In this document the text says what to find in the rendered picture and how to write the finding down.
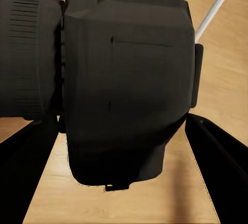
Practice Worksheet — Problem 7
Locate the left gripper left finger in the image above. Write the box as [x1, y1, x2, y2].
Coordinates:
[0, 113, 59, 224]

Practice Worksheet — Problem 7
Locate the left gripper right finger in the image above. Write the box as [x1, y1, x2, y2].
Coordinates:
[185, 113, 248, 224]

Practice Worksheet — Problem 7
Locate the digital camera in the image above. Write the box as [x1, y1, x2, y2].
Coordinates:
[0, 0, 204, 191]

